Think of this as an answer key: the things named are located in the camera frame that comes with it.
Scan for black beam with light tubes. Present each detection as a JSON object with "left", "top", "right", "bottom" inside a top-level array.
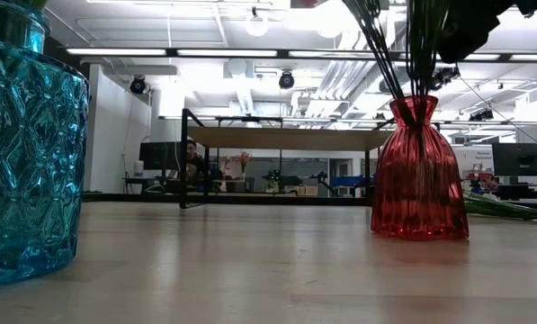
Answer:
[{"left": 65, "top": 47, "right": 537, "bottom": 63}]

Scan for black metal table frame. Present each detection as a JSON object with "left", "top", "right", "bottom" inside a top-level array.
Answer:
[{"left": 82, "top": 192, "right": 537, "bottom": 218}]

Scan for small potted plant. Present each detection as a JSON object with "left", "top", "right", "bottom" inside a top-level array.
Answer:
[{"left": 262, "top": 169, "right": 282, "bottom": 194}]

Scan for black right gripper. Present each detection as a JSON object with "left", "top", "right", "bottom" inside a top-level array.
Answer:
[{"left": 436, "top": 0, "right": 516, "bottom": 65}]

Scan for black computer monitor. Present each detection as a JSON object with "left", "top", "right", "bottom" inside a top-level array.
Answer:
[
  {"left": 139, "top": 141, "right": 183, "bottom": 171},
  {"left": 491, "top": 142, "right": 537, "bottom": 177}
]

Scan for white artificial flower bunch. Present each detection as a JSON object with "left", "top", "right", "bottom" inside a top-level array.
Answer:
[{"left": 463, "top": 190, "right": 537, "bottom": 222}]

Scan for blue glass vase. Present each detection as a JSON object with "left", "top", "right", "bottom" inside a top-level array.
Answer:
[{"left": 0, "top": 0, "right": 91, "bottom": 288}]

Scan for pink flowers in vase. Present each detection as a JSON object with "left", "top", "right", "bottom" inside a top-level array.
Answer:
[{"left": 235, "top": 150, "right": 254, "bottom": 181}]

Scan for red glass vase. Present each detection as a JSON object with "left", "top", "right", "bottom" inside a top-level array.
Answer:
[{"left": 370, "top": 94, "right": 470, "bottom": 241}]

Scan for blue bin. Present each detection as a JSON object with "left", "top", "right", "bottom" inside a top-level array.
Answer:
[{"left": 329, "top": 175, "right": 368, "bottom": 188}]

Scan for round black ceiling fixture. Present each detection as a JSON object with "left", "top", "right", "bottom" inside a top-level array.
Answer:
[
  {"left": 129, "top": 75, "right": 147, "bottom": 95},
  {"left": 278, "top": 70, "right": 296, "bottom": 90}
]

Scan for red artificial flower bunch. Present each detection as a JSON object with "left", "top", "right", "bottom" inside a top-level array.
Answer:
[{"left": 342, "top": 0, "right": 408, "bottom": 122}]

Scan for person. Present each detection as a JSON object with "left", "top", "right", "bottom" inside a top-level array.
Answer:
[{"left": 184, "top": 139, "right": 206, "bottom": 186}]

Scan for wooden shelf with black legs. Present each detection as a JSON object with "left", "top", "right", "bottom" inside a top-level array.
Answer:
[{"left": 179, "top": 107, "right": 398, "bottom": 210}]

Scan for white ring lamp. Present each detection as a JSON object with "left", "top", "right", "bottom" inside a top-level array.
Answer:
[{"left": 244, "top": 9, "right": 270, "bottom": 38}]

